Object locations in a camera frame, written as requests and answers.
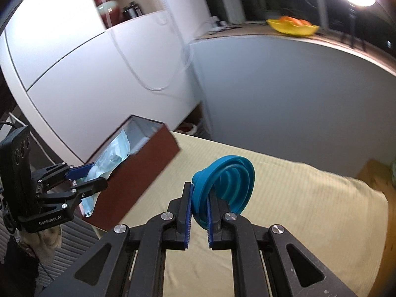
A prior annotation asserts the red ceramic pot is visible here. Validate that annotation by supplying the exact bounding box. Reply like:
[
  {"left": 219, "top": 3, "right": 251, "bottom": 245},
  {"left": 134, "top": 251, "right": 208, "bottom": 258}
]
[{"left": 96, "top": 0, "right": 122, "bottom": 27}]

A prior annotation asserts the white cable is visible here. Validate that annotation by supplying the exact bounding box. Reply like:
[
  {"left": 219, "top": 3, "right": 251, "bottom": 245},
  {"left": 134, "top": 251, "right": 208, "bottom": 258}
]
[{"left": 87, "top": 0, "right": 195, "bottom": 92}]

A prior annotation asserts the black tripod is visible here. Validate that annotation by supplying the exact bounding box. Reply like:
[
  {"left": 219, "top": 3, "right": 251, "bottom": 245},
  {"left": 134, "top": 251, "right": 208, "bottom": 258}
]
[{"left": 339, "top": 4, "right": 369, "bottom": 50}]

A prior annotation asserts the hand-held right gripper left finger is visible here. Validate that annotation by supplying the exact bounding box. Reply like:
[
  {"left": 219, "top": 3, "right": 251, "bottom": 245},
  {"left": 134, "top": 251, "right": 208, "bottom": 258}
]
[{"left": 40, "top": 182, "right": 194, "bottom": 297}]

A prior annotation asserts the white power strip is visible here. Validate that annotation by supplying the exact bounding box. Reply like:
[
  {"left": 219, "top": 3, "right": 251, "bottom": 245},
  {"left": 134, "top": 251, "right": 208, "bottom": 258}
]
[{"left": 207, "top": 17, "right": 236, "bottom": 33}]

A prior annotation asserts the beige striped cloth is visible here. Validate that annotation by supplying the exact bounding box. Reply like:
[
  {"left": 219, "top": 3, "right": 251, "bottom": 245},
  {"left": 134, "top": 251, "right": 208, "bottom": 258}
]
[{"left": 119, "top": 130, "right": 390, "bottom": 297}]

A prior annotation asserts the person's left hand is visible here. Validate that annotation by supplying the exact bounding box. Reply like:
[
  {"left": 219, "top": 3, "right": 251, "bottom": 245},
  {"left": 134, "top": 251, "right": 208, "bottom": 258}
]
[{"left": 17, "top": 224, "right": 62, "bottom": 265}]

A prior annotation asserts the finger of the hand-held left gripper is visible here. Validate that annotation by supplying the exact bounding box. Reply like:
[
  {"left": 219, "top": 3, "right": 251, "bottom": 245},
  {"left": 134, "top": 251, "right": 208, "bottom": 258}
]
[
  {"left": 32, "top": 162, "right": 95, "bottom": 189},
  {"left": 35, "top": 178, "right": 109, "bottom": 206}
]

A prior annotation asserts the red and white bowl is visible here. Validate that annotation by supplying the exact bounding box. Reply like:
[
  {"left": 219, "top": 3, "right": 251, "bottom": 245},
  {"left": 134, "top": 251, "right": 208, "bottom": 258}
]
[{"left": 176, "top": 122, "right": 201, "bottom": 137}]

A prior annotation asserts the clear packet of blue masks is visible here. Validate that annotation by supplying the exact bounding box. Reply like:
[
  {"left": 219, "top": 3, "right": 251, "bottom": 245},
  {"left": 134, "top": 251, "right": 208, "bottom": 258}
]
[{"left": 80, "top": 128, "right": 130, "bottom": 218}]

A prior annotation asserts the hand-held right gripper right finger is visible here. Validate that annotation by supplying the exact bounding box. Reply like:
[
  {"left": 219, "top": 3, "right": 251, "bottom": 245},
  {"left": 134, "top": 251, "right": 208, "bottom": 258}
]
[{"left": 206, "top": 193, "right": 356, "bottom": 297}]

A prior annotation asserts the yellow bowl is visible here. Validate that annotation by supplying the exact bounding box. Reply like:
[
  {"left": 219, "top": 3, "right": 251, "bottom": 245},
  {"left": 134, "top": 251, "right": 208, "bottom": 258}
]
[{"left": 266, "top": 15, "right": 320, "bottom": 38}]

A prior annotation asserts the white cabinet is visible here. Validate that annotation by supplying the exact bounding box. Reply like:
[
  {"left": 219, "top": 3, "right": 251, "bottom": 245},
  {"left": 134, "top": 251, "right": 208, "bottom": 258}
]
[{"left": 0, "top": 0, "right": 205, "bottom": 168}]

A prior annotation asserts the brown storage box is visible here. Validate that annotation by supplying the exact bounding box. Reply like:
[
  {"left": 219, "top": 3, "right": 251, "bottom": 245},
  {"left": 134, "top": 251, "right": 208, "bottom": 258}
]
[{"left": 81, "top": 114, "right": 181, "bottom": 232}]

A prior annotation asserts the blue collapsible silicone funnel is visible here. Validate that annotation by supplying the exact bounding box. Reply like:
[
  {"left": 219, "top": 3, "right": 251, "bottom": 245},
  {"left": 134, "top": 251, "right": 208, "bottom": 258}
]
[{"left": 191, "top": 155, "right": 256, "bottom": 230}]

